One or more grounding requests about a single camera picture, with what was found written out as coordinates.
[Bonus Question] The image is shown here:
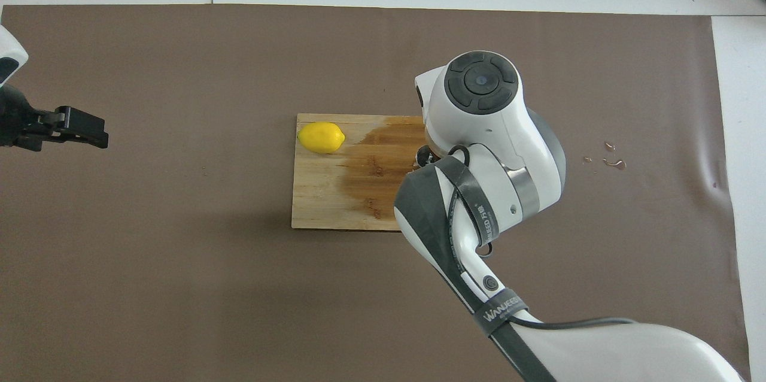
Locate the yellow lemon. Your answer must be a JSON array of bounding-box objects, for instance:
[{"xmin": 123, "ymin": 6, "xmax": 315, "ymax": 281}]
[{"xmin": 297, "ymin": 122, "xmax": 346, "ymax": 154}]

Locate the brown paper table mat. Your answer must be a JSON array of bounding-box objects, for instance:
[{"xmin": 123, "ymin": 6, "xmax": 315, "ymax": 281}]
[{"xmin": 0, "ymin": 4, "xmax": 752, "ymax": 382}]

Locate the wooden cutting board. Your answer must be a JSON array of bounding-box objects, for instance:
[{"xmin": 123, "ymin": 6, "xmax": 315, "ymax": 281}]
[{"xmin": 291, "ymin": 113, "xmax": 433, "ymax": 232}]

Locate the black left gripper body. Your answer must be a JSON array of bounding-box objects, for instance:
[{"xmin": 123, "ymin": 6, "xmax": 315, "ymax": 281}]
[{"xmin": 0, "ymin": 84, "xmax": 38, "ymax": 150}]

